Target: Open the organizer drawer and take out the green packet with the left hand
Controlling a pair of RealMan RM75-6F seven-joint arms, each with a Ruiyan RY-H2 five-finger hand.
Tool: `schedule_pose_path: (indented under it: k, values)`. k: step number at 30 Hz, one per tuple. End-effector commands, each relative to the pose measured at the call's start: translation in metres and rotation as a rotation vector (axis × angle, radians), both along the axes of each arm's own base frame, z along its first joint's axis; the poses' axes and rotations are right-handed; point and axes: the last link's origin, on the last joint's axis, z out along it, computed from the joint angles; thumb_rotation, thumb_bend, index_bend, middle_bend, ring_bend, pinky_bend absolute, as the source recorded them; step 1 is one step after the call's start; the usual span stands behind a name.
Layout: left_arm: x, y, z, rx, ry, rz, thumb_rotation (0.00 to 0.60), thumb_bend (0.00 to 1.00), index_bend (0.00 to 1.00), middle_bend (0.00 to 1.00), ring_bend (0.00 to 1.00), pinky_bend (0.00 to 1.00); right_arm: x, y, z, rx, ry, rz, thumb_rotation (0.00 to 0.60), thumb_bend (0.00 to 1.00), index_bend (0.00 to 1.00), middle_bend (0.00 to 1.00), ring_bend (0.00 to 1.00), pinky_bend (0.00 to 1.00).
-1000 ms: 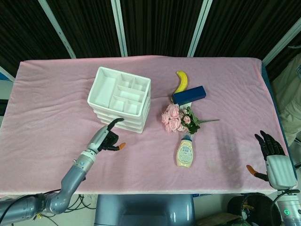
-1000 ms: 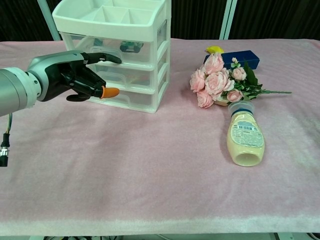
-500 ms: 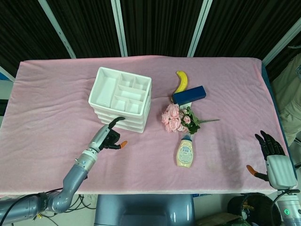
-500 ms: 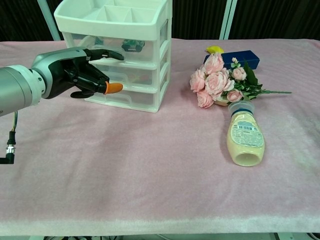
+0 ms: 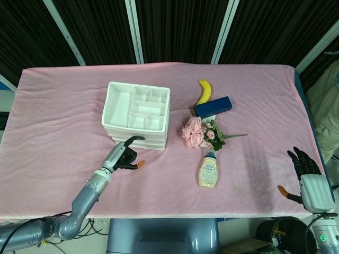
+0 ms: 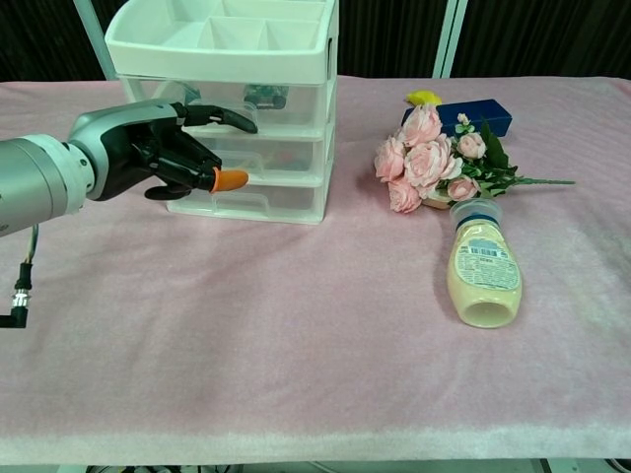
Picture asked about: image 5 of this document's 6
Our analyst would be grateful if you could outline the pink fleece table cloth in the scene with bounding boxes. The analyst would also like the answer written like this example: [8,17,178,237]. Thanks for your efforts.
[0,62,326,221]

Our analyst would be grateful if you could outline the white drawer organizer box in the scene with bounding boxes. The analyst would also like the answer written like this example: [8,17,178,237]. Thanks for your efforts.
[101,81,171,152]

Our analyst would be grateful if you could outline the dark blue rectangular box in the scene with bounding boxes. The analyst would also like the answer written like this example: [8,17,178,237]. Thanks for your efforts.
[194,96,234,119]

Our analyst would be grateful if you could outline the cream sauce squeeze bottle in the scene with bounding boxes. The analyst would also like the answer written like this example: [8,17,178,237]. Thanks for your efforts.
[196,151,220,189]

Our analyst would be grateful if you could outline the beige clothing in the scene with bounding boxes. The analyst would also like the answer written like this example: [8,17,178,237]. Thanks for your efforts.
[306,59,339,165]

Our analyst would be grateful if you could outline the pink artificial flower bouquet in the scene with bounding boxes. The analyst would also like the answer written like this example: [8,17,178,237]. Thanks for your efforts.
[182,116,248,152]

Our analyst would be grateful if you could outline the white frame post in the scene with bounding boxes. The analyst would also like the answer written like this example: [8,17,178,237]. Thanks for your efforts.
[210,0,240,65]
[124,0,145,65]
[295,25,339,75]
[43,0,86,67]

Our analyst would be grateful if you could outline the black floor cables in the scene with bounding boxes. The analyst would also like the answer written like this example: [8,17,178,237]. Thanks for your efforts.
[0,218,110,251]

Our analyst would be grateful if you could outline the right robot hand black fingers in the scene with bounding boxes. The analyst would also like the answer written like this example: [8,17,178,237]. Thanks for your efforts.
[277,147,335,213]

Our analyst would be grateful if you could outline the blue-grey robot torso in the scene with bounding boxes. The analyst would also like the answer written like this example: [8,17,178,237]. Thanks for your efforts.
[105,218,220,254]

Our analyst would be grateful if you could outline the yellow banana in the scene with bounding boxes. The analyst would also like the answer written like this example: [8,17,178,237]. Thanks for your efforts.
[195,79,213,111]

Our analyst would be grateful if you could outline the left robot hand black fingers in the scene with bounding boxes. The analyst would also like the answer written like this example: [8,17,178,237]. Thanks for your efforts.
[101,135,146,173]

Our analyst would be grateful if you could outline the black round bin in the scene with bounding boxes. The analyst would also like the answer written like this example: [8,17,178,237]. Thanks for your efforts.
[255,216,317,254]

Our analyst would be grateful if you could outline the white paper sheet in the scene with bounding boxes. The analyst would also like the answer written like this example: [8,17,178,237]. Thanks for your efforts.
[201,113,219,124]

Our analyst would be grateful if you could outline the brown cardboard box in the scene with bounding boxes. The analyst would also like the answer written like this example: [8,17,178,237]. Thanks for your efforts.
[221,238,269,254]

